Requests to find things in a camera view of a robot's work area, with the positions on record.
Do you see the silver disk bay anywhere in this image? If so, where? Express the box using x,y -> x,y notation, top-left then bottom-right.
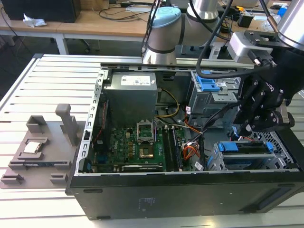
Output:
206,139 -> 300,172

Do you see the black yellow device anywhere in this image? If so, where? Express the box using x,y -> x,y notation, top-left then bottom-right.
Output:
237,6 -> 257,28

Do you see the large black box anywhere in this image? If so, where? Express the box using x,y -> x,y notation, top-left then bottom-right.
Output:
1,0 -> 81,24

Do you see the black graphics card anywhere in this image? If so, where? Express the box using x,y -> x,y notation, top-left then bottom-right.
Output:
121,162 -> 165,173

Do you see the black disk wire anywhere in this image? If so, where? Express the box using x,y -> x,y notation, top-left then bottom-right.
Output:
200,103 -> 239,134

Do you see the grey power supply box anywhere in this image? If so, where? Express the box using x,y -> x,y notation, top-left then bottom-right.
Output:
103,72 -> 159,119

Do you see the wooden desk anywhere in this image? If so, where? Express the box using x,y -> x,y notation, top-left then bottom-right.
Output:
0,0 -> 238,56

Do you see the hard disk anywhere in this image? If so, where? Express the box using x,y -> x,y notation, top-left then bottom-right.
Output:
218,140 -> 274,167

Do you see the green motherboard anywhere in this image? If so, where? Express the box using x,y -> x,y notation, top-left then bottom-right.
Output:
91,126 -> 188,173

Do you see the thin red wire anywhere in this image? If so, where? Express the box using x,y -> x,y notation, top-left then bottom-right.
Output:
92,98 -> 110,144

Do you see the yellow wire bundle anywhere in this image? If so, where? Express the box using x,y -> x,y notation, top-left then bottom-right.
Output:
155,88 -> 181,119

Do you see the black PC case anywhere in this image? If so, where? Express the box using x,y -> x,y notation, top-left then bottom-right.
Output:
65,62 -> 304,220

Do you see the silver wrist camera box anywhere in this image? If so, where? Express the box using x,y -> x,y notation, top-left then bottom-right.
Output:
227,31 -> 277,68

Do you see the socket cover metal frame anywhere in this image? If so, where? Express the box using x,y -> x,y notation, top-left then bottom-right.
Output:
137,121 -> 154,143

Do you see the blue carrier in cage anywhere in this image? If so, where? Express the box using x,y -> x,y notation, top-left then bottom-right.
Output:
196,70 -> 220,93

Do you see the orange red wire bundle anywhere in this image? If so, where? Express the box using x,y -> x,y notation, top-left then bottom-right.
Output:
181,144 -> 201,164

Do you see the grey parts rack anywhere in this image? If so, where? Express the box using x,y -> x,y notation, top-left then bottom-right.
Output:
0,103 -> 79,190

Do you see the silver metal drive cage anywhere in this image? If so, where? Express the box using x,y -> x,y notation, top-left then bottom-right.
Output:
189,71 -> 241,122

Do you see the crumpled white paper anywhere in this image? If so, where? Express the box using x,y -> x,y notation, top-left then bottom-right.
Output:
22,13 -> 48,28

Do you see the silver CPU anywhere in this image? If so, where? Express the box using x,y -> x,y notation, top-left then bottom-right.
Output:
22,141 -> 44,154

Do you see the black wire bundle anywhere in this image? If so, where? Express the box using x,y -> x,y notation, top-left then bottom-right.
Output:
184,128 -> 207,171

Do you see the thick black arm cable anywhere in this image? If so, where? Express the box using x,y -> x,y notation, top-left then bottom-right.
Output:
196,0 -> 258,80
259,0 -> 279,33

